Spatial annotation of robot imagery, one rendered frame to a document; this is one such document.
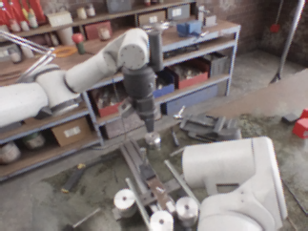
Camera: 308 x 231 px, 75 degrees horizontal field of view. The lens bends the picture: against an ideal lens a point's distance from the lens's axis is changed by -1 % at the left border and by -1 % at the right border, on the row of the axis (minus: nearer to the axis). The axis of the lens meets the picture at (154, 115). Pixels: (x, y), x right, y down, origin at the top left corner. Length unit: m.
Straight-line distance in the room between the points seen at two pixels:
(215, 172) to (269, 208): 0.08
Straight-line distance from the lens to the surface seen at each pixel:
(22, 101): 0.57
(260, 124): 0.89
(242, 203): 0.24
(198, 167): 0.30
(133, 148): 0.72
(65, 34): 2.16
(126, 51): 0.49
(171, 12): 2.49
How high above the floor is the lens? 1.43
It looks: 39 degrees down
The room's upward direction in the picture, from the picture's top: 6 degrees counter-clockwise
